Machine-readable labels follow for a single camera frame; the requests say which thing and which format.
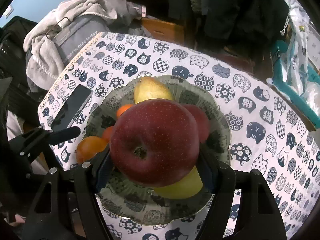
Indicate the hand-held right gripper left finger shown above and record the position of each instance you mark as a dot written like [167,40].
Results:
[103,171]

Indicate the black smartphone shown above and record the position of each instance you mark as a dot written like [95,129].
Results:
[72,107]

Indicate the yellow pear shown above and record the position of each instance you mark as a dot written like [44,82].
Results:
[185,187]
[150,92]

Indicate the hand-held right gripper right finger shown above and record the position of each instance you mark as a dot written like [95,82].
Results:
[207,173]

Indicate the wooden drawer box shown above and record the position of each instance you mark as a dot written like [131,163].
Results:
[162,30]

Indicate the grey garment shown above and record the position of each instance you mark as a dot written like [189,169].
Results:
[117,7]

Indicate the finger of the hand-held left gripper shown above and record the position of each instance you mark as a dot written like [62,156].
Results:
[65,133]

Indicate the bright red apple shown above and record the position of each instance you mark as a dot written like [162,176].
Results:
[200,122]

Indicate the glass bowl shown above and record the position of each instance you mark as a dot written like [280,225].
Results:
[220,135]

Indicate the dark red apple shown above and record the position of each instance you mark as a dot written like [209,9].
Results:
[152,150]

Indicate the black coat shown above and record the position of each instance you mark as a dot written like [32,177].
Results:
[237,10]

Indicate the large orange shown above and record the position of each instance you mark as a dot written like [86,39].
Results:
[88,150]

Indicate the clear plastic bag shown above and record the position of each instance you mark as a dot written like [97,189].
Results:
[312,95]

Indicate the white printed bag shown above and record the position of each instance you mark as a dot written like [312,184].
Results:
[297,42]

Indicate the grey fabric bag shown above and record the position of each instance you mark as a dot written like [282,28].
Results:
[75,40]

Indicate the cat print tablecloth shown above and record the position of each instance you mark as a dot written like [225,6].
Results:
[250,120]

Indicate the black suitcase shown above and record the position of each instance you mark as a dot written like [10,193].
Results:
[12,55]

